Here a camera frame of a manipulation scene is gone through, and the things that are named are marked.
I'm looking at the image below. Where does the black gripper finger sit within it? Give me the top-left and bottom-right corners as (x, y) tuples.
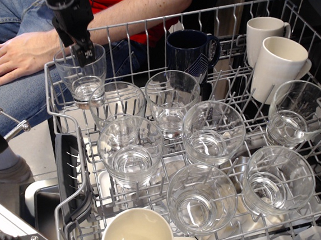
(72, 41), (96, 67)

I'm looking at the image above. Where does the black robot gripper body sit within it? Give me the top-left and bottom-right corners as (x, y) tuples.
(40, 0), (96, 50)

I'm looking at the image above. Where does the clear glass cup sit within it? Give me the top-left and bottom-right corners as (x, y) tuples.
(242, 145), (316, 216)
(166, 164), (238, 236)
(266, 80), (321, 148)
(182, 100), (246, 166)
(145, 70), (201, 140)
(54, 44), (107, 109)
(97, 115), (164, 189)

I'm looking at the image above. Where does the person's bare forearm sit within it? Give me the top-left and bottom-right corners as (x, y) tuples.
(89, 0), (192, 45)

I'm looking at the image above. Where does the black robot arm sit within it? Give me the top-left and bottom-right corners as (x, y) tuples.
(46, 0), (96, 67)

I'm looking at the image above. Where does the clear glass cup second row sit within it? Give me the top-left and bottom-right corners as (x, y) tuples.
(89, 81), (146, 131)

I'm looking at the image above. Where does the person's bare hand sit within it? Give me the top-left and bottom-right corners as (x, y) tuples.
(0, 29), (60, 86)

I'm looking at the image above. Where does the dark blue ceramic mug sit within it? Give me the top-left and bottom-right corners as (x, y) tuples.
(166, 29), (221, 84)

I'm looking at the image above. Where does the grey shoe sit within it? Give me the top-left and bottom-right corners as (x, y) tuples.
(0, 157), (32, 183)

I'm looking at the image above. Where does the white mug rear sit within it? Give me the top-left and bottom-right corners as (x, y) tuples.
(246, 16), (291, 68)

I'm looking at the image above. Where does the cream mug bottom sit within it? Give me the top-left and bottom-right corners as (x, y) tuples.
(102, 208), (196, 240)

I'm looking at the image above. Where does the white mug front tilted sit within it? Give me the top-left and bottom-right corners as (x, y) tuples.
(250, 36), (311, 104)

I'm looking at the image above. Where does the dark grey rack handle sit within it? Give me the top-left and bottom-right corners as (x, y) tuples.
(55, 134), (91, 224)

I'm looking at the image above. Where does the grey wire dishwasher rack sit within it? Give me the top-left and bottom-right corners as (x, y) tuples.
(45, 0), (321, 240)

